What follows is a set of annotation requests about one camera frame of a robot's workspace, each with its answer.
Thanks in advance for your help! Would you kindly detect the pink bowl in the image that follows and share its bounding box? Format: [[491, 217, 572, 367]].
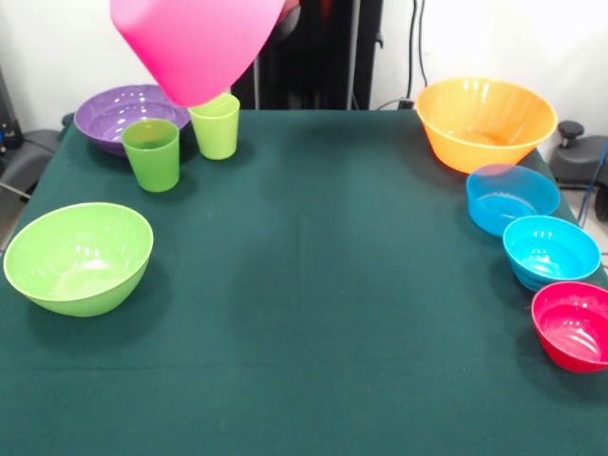
[[108, 0, 286, 109]]

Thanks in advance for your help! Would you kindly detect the light green cup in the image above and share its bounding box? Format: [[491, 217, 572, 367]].
[[188, 93, 241, 161]]

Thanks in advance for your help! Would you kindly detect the dark green table cloth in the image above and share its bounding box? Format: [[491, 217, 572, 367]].
[[0, 108, 608, 456]]

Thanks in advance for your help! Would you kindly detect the dark green cup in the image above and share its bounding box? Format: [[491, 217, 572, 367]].
[[121, 118, 181, 194]]

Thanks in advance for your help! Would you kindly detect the orange bowl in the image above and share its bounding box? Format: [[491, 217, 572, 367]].
[[415, 78, 560, 175]]

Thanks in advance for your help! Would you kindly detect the translucent blue bowl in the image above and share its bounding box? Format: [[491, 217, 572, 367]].
[[465, 163, 561, 238]]

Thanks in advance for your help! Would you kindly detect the purple bowl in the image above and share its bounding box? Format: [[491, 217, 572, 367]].
[[73, 84, 192, 158]]

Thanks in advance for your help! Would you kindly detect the green bowl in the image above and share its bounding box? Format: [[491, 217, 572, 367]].
[[2, 202, 155, 318]]

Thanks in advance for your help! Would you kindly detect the turquoise bowl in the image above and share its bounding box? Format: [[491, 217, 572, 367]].
[[502, 215, 603, 293]]

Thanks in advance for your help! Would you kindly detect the red bowl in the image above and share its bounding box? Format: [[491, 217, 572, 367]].
[[530, 280, 608, 374]]

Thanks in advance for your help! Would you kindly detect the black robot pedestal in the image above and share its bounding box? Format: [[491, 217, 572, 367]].
[[230, 0, 385, 111]]

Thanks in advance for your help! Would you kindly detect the black wall cable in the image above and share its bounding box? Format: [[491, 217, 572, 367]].
[[408, 0, 428, 91]]

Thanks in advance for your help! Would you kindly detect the dark grey pedestal leg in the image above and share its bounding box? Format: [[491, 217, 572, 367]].
[[550, 121, 608, 191], [0, 128, 61, 200]]

